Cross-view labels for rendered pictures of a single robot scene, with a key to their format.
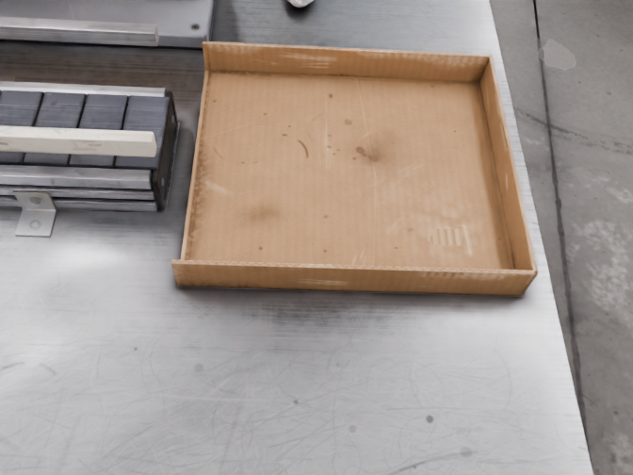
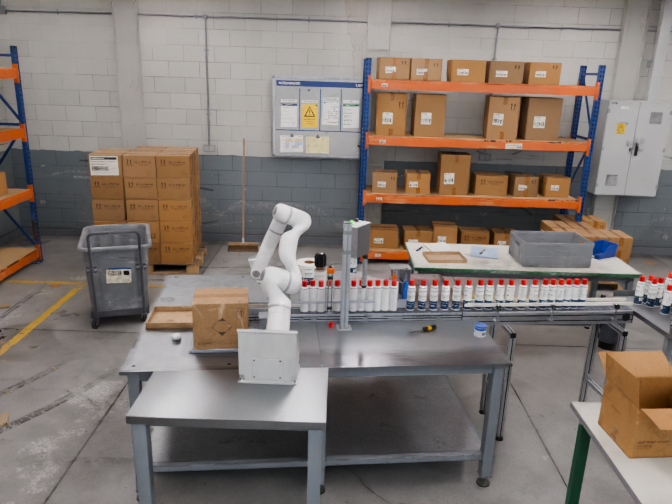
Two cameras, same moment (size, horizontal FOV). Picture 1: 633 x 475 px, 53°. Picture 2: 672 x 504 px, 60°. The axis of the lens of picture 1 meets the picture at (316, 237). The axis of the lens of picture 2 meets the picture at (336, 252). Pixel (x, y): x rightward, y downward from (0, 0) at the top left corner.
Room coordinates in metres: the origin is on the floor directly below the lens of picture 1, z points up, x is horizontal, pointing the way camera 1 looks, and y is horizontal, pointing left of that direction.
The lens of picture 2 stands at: (3.74, 0.91, 2.34)
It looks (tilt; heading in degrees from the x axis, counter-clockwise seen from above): 17 degrees down; 179
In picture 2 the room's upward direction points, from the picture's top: 2 degrees clockwise
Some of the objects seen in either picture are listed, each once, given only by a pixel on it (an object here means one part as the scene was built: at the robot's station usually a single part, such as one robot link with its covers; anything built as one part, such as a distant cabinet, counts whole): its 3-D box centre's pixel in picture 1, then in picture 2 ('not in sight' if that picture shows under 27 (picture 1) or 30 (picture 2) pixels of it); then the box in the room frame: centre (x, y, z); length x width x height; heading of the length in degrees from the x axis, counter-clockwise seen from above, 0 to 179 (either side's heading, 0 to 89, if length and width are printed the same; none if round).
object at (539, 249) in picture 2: not in sight; (549, 249); (-1.14, 2.86, 0.91); 0.60 x 0.40 x 0.22; 93
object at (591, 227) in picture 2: not in sight; (575, 249); (-3.14, 3.98, 0.32); 1.20 x 0.83 x 0.64; 178
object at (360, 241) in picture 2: not in sight; (356, 239); (0.36, 1.08, 1.38); 0.17 x 0.10 x 0.19; 150
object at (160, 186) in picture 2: not in sight; (150, 208); (-3.13, -1.22, 0.70); 1.20 x 0.82 x 1.39; 95
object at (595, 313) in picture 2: not in sight; (538, 363); (0.16, 2.37, 0.47); 1.17 x 0.38 x 0.94; 95
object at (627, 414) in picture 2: not in sight; (657, 404); (1.47, 2.39, 0.97); 0.51 x 0.39 x 0.37; 4
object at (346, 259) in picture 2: not in sight; (345, 276); (0.43, 1.03, 1.16); 0.04 x 0.04 x 0.67; 5
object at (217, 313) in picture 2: not in sight; (221, 317); (0.68, 0.32, 0.99); 0.30 x 0.24 x 0.27; 97
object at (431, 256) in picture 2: not in sight; (444, 257); (-1.12, 1.94, 0.82); 0.34 x 0.24 x 0.03; 95
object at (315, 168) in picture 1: (350, 158); (175, 316); (0.38, -0.02, 0.85); 0.30 x 0.26 x 0.04; 95
